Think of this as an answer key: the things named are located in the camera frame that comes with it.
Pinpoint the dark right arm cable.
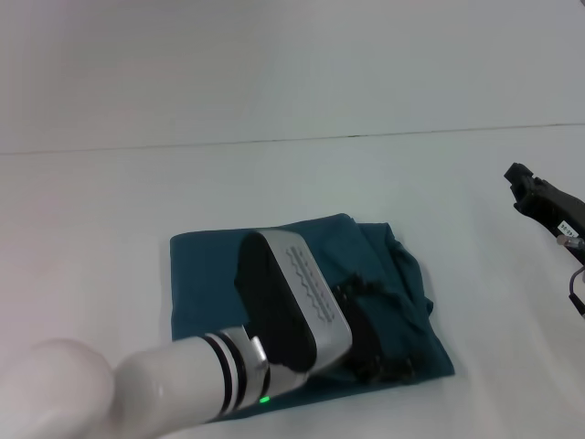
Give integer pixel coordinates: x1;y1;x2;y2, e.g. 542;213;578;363
568;263;585;320

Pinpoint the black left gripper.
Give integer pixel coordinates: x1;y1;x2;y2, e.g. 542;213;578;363
332;273;415;384

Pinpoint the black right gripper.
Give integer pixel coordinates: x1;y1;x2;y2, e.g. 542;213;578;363
503;161;585;267

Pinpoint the teal T-shirt with FREE print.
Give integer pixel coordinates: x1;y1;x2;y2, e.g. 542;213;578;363
169;212;457;420

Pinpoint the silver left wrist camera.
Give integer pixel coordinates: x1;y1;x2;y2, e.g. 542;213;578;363
232;230;354;380

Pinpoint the silver left camera mount bracket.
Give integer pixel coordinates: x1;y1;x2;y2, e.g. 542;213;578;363
245;335;271;369

